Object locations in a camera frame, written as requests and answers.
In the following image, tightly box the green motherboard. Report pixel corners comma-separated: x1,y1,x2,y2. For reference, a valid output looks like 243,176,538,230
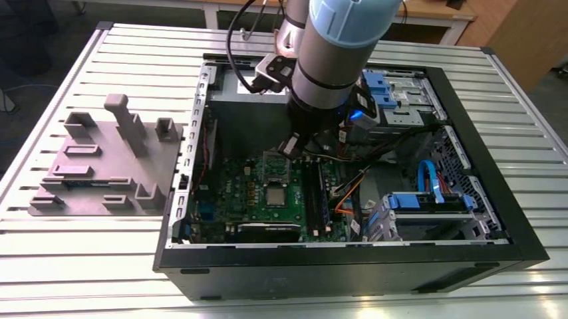
188,154,351,243

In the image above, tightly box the grey plastic parts rack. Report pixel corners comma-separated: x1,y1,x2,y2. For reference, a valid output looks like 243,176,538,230
26,94,185,217

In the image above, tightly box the CPU socket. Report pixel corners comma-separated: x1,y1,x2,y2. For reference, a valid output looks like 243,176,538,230
261,185,293,210

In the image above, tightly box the silver square CPU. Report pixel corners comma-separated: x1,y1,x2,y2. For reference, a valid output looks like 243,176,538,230
265,189,288,207

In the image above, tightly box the orange wire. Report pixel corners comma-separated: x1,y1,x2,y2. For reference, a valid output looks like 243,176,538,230
332,197,355,217

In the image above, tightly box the black open PC case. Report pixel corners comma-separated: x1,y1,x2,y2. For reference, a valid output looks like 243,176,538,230
152,52,550,302

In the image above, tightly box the hard disk in blue carrier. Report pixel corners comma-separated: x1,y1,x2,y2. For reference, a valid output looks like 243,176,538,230
383,193,474,214

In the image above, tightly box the brown wooden cabinet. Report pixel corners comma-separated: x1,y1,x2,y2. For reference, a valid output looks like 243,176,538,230
455,0,568,96

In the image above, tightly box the grey power supply unit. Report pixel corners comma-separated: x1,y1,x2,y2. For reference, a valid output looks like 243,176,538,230
207,70,296,157

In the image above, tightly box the thin cable silver plug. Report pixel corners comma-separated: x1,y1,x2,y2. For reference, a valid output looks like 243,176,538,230
239,0,284,42

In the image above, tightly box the wooden desk white frame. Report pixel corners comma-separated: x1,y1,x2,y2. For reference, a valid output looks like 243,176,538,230
193,0,478,46

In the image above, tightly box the black sleeved cable bundle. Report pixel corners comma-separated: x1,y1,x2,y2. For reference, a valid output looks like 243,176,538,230
330,124,444,200

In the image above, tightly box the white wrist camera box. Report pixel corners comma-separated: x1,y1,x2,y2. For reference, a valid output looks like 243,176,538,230
252,54,293,94

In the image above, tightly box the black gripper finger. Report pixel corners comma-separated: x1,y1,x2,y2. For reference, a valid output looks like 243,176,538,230
276,132,307,161

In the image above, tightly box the blue green RAM stick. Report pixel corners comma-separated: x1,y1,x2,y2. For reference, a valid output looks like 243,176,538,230
61,179,112,187

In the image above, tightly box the black graphics card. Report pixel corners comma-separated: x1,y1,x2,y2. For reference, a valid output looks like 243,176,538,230
224,221,301,243

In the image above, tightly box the black camera cable grey plug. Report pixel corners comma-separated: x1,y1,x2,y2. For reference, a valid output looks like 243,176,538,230
224,0,268,94

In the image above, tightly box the blue plastic drive latch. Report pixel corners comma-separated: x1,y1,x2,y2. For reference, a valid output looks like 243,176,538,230
371,92,399,110
360,71,391,96

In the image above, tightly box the light blue flat wire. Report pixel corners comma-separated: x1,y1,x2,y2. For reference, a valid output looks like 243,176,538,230
416,159,444,204

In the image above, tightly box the silver metal drive cage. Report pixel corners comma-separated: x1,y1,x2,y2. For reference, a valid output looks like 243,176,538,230
340,69,447,144

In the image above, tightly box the silver metal disk bay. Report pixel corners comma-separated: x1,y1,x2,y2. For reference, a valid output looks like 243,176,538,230
360,191,509,243

